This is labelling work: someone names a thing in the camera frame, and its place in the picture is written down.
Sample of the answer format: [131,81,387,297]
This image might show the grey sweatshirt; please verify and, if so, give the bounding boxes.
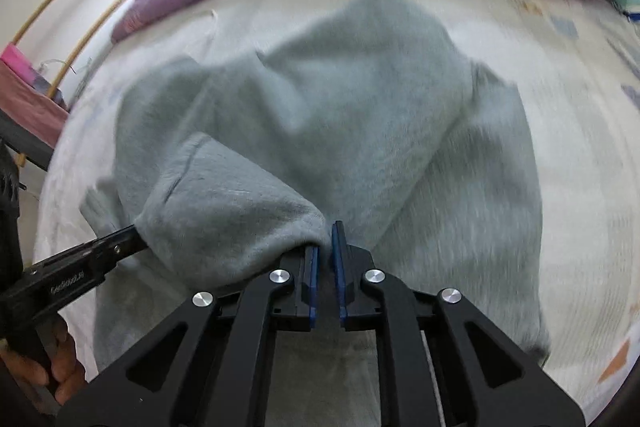
[80,0,552,375]

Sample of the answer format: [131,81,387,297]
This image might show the person's left hand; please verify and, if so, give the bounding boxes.
[0,316,87,407]

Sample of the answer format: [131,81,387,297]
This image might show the black object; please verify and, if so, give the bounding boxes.
[0,147,25,290]

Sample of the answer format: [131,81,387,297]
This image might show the dark grey bed frame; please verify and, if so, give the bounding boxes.
[0,109,57,172]

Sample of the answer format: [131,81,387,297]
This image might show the white patterned bed sheet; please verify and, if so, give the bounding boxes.
[31,0,640,427]

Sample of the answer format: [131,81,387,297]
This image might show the pink cloth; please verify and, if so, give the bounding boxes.
[0,44,71,150]

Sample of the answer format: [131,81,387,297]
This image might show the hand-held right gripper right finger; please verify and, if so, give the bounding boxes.
[331,220,587,427]

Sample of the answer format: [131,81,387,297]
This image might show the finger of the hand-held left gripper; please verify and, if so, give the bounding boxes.
[75,224,149,276]

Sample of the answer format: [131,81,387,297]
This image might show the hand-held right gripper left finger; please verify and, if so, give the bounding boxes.
[54,243,321,427]

